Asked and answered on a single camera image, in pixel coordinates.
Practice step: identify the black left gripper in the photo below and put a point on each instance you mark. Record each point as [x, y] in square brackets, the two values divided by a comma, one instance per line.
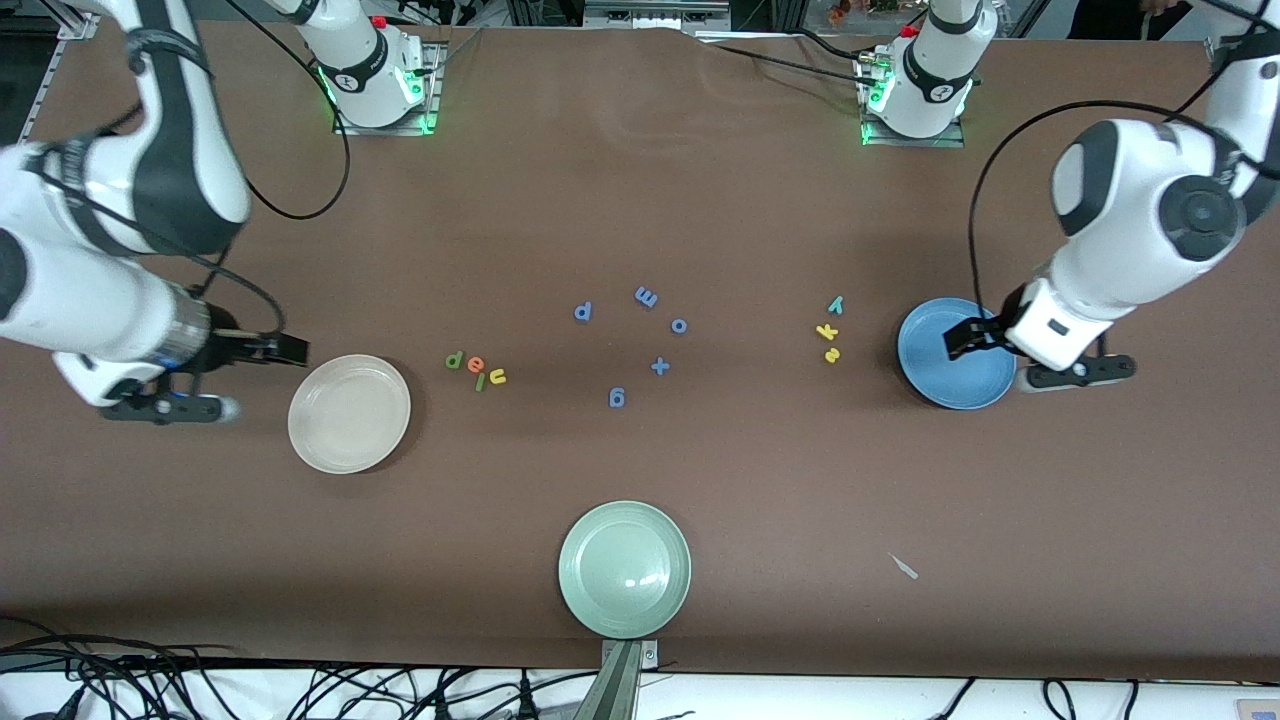
[984, 331]

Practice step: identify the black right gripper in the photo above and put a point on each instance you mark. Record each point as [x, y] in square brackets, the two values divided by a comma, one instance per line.
[228, 350]

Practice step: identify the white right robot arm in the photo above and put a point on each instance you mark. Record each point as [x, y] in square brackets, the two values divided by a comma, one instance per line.
[100, 290]

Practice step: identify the blue round plate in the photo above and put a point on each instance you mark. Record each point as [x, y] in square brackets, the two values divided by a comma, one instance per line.
[930, 372]

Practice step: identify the beige round plate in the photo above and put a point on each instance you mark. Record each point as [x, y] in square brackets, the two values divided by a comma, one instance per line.
[349, 414]

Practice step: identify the small grey tape scrap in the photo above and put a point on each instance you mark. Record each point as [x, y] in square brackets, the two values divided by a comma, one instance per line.
[903, 566]

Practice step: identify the blue foam letter m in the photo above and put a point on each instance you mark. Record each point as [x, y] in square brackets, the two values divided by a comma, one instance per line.
[646, 297]

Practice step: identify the person in dark clothes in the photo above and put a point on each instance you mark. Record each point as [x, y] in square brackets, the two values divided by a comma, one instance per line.
[1110, 18]

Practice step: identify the small orange object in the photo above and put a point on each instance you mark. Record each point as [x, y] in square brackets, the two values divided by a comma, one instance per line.
[838, 12]

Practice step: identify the pale green round plate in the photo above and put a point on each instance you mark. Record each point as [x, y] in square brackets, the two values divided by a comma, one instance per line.
[625, 569]

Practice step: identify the grey metal box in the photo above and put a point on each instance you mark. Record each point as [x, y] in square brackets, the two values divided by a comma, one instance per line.
[655, 15]

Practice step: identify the tan box corner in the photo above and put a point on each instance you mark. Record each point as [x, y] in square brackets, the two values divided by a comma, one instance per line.
[1260, 710]

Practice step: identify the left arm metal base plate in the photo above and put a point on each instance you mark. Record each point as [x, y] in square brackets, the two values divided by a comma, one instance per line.
[950, 141]

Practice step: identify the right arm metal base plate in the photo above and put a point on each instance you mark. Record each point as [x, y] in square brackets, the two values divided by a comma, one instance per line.
[433, 90]

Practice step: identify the aluminium frame profile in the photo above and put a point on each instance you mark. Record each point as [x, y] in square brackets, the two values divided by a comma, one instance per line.
[75, 25]
[1225, 50]

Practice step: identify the metal clamp bracket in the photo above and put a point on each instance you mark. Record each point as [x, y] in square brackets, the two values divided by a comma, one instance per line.
[650, 655]

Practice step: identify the grey camera support bar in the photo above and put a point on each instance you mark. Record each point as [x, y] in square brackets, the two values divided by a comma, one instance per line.
[612, 690]

